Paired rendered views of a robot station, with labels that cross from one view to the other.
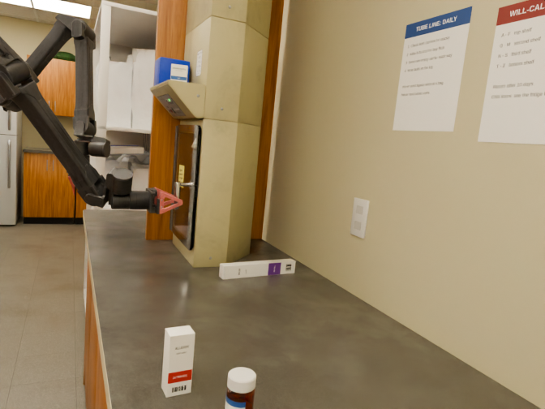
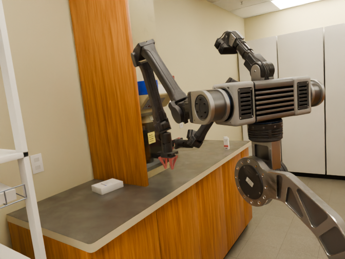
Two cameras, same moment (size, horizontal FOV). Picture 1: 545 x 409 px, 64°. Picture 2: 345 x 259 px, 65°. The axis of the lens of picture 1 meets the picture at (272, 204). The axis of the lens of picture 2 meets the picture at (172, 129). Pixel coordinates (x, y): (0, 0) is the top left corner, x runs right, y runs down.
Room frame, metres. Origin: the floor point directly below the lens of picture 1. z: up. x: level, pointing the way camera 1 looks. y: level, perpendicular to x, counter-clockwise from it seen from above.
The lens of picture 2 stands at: (2.31, 2.01, 1.52)
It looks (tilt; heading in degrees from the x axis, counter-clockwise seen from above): 8 degrees down; 240
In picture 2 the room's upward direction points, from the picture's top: 5 degrees counter-clockwise
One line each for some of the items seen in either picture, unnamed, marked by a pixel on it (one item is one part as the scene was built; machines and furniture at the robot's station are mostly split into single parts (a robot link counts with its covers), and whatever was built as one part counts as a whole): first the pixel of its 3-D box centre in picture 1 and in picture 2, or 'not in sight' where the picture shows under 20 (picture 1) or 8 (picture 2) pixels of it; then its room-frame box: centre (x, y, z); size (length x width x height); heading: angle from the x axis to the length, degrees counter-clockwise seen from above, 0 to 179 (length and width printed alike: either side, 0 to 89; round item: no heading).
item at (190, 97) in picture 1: (174, 101); (156, 100); (1.46, 0.35, 1.46); 0.32 x 0.11 x 0.10; 26
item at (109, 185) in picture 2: not in sight; (107, 186); (1.86, 0.34, 0.96); 0.16 x 0.12 x 0.04; 15
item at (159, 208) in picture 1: (166, 201); not in sight; (1.33, 0.33, 1.15); 0.09 x 0.07 x 0.07; 115
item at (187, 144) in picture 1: (184, 183); (154, 140); (1.48, 0.31, 1.19); 0.30 x 0.01 x 0.40; 25
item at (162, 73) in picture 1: (171, 74); (147, 87); (1.53, 0.39, 1.56); 0.10 x 0.10 x 0.09; 26
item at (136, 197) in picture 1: (141, 200); (181, 143); (1.32, 0.40, 1.15); 0.10 x 0.07 x 0.07; 25
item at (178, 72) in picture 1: (179, 75); (158, 89); (1.42, 0.33, 1.54); 0.05 x 0.05 x 0.06; 11
